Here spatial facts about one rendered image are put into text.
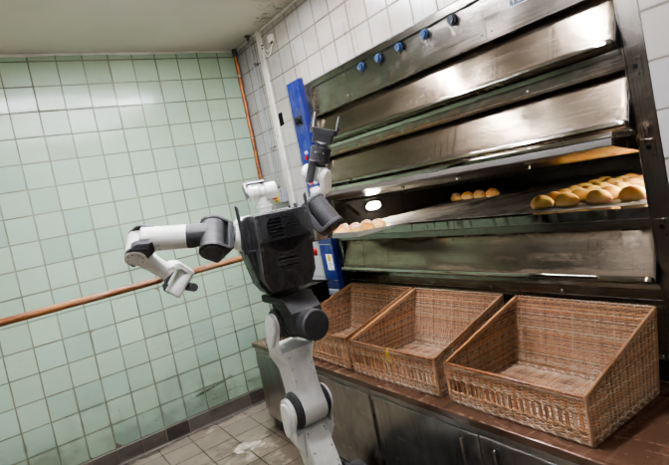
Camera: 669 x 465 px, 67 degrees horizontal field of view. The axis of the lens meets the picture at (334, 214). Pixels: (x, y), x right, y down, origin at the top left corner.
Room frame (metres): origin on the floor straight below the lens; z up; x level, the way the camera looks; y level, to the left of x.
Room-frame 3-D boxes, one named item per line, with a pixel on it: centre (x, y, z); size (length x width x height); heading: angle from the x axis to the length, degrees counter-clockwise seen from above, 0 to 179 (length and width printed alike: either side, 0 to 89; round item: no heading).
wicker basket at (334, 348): (2.72, 0.02, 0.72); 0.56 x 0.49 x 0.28; 33
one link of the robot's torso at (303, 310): (1.92, 0.22, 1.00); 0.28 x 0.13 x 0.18; 33
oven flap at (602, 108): (2.40, -0.51, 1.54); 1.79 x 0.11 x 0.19; 34
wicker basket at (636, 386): (1.74, -0.63, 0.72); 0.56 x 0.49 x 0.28; 33
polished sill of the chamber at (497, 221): (2.41, -0.53, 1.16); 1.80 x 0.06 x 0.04; 34
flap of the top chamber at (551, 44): (2.40, -0.51, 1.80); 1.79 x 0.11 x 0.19; 34
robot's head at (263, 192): (1.99, 0.26, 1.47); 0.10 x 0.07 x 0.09; 112
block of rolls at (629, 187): (2.16, -1.20, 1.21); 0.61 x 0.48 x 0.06; 124
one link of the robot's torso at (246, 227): (1.94, 0.24, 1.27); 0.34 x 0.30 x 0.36; 112
